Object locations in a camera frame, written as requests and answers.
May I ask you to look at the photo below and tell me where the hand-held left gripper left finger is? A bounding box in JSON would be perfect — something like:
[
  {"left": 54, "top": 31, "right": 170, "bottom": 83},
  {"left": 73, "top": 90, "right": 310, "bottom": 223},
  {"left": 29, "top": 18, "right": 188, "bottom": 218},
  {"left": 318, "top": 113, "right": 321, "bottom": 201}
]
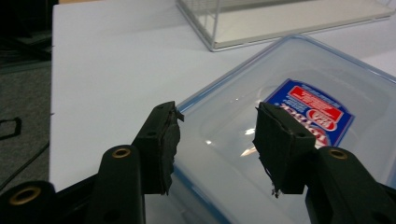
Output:
[{"left": 85, "top": 101, "right": 185, "bottom": 224}]

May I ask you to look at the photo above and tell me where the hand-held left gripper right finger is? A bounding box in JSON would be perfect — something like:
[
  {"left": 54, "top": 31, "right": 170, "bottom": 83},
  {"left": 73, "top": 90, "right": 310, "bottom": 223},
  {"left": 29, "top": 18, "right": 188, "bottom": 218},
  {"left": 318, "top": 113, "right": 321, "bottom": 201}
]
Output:
[{"left": 252, "top": 101, "right": 396, "bottom": 224}]

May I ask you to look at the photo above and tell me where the clear plastic container lid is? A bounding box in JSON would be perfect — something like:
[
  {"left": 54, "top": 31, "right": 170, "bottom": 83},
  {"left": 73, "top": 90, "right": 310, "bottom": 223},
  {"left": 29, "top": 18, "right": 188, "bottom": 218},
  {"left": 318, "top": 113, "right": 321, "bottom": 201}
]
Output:
[{"left": 145, "top": 34, "right": 396, "bottom": 224}]

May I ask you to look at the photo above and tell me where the clear acrylic box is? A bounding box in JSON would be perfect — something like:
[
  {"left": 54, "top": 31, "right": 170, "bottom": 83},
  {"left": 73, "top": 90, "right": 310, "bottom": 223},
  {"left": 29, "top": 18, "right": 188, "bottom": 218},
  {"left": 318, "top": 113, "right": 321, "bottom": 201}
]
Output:
[{"left": 175, "top": 0, "right": 396, "bottom": 52}]

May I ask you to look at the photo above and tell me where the black cable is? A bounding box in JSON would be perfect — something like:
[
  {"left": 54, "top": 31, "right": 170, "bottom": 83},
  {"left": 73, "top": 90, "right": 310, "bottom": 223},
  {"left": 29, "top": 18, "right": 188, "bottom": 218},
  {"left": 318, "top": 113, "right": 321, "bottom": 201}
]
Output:
[{"left": 0, "top": 117, "right": 50, "bottom": 190}]

